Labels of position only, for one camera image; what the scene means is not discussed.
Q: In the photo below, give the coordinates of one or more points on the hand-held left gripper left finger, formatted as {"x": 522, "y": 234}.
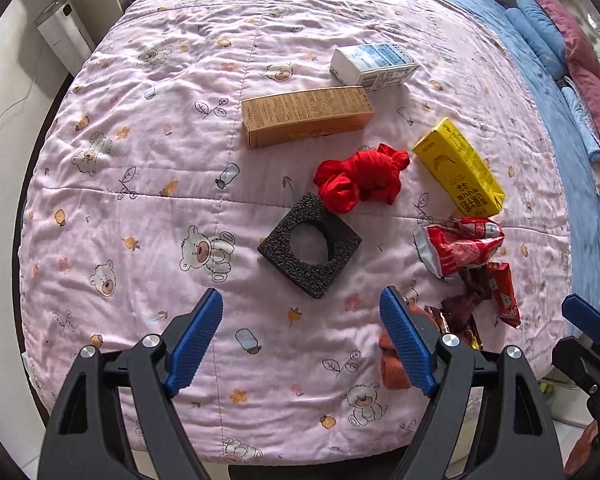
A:
{"x": 195, "y": 345}

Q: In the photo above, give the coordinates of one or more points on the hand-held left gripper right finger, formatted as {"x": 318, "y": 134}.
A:
{"x": 407, "y": 345}

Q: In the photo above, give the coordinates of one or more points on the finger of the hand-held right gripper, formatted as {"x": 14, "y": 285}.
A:
{"x": 585, "y": 316}
{"x": 587, "y": 370}

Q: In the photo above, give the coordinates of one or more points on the orange cloth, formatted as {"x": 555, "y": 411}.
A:
{"x": 392, "y": 365}

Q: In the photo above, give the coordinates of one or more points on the brown and gold wrapper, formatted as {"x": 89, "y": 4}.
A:
{"x": 467, "y": 332}

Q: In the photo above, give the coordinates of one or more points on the dark maroon wrapper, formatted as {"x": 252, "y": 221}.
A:
{"x": 462, "y": 302}

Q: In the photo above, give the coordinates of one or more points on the red candy wrapper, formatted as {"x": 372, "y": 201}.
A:
{"x": 505, "y": 295}

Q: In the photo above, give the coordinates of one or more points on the red snack bag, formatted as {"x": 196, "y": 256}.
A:
{"x": 455, "y": 250}

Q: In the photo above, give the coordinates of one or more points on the black foam square with hole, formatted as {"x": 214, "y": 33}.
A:
{"x": 280, "y": 252}

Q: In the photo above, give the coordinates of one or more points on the red cloth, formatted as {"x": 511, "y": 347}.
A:
{"x": 365, "y": 172}

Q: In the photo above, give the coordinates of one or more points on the tan cardboard box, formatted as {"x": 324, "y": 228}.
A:
{"x": 305, "y": 117}

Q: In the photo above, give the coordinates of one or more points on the pink bear-print blanket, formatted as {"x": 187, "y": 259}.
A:
{"x": 180, "y": 160}

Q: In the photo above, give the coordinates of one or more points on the yellow drink carton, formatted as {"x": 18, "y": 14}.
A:
{"x": 457, "y": 165}

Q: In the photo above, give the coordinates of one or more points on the folded blue cloth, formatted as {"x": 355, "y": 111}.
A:
{"x": 582, "y": 125}

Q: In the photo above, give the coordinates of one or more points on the blue blanket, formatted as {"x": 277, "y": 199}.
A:
{"x": 545, "y": 125}

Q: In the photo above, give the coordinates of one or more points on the white and blue carton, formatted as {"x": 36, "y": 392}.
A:
{"x": 372, "y": 65}

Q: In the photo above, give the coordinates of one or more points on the blue pillow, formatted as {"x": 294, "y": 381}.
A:
{"x": 535, "y": 35}

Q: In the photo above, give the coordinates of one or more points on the white air purifier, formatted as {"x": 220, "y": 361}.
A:
{"x": 62, "y": 35}

